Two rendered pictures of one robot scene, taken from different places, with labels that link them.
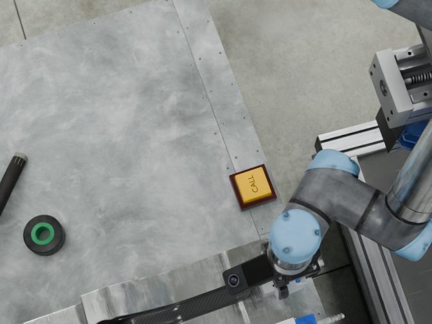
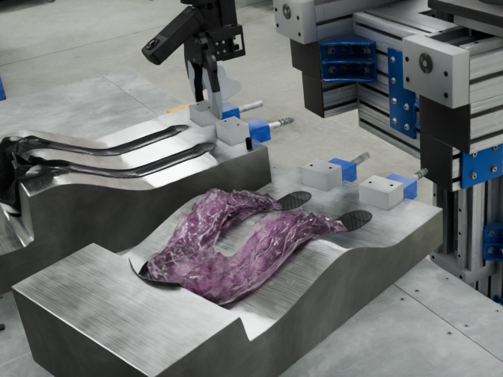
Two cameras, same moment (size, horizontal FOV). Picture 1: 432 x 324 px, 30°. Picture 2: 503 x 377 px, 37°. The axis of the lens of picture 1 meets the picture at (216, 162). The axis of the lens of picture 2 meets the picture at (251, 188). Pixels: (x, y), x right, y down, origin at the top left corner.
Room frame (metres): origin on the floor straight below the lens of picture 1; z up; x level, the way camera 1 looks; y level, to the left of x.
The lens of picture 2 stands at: (-0.97, 0.03, 1.37)
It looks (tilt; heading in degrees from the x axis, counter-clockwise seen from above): 27 degrees down; 351
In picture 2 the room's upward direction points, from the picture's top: 7 degrees counter-clockwise
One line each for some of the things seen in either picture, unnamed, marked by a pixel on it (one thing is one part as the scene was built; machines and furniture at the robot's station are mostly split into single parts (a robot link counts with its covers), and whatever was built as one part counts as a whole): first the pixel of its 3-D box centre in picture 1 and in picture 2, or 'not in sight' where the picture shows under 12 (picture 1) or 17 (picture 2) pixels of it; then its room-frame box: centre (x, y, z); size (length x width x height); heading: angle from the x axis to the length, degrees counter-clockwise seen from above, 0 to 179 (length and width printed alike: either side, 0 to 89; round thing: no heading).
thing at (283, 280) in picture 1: (290, 258); (209, 26); (0.27, -0.12, 1.05); 0.09 x 0.08 x 0.12; 107
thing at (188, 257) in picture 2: not in sight; (241, 230); (-0.16, -0.07, 0.90); 0.26 x 0.18 x 0.08; 124
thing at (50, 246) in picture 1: (44, 235); not in sight; (0.39, 0.36, 0.82); 0.08 x 0.08 x 0.04
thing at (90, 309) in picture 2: not in sight; (247, 262); (-0.16, -0.07, 0.86); 0.50 x 0.26 x 0.11; 124
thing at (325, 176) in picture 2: not in sight; (341, 170); (0.04, -0.27, 0.86); 0.13 x 0.05 x 0.05; 124
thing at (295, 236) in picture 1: (294, 238); not in sight; (0.28, -0.12, 1.21); 0.09 x 0.08 x 0.11; 147
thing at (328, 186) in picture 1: (333, 191); not in sight; (0.35, -0.19, 1.21); 0.11 x 0.11 x 0.08; 57
